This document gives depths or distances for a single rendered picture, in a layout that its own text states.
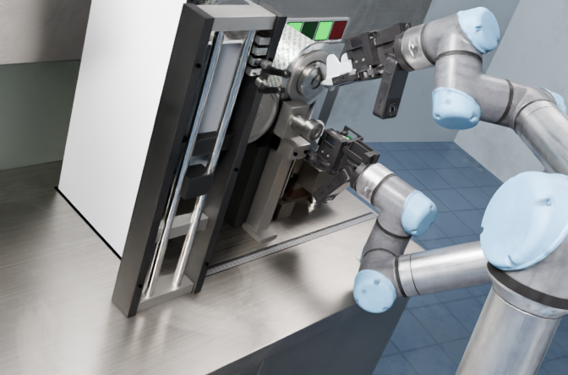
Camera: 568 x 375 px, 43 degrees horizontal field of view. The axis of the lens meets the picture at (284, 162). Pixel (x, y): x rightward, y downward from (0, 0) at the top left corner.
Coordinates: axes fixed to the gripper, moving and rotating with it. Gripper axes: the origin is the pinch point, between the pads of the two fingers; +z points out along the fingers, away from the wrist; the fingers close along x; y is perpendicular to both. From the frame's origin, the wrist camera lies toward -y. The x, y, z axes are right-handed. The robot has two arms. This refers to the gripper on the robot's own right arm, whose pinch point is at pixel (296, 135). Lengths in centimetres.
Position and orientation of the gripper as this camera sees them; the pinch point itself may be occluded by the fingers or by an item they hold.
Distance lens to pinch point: 155.5
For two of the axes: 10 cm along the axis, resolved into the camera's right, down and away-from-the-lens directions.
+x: -6.9, 1.6, -7.1
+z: -6.7, -5.3, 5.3
